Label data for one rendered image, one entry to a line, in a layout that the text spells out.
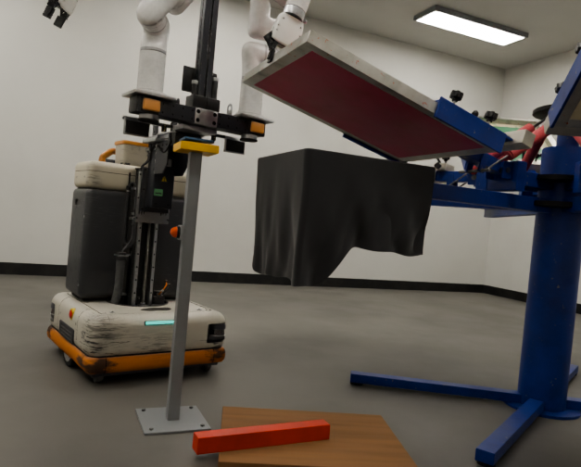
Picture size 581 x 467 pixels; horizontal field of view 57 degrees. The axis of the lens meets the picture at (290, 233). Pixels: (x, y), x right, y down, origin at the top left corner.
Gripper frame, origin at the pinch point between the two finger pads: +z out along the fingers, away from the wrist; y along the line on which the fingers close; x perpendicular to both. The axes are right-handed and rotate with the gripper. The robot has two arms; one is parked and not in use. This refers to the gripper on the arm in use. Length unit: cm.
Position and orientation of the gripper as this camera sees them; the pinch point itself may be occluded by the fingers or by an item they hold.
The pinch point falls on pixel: (276, 59)
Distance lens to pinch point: 188.7
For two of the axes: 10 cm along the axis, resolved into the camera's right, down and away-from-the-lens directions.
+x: 4.0, 0.6, -9.2
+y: -8.6, -3.4, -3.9
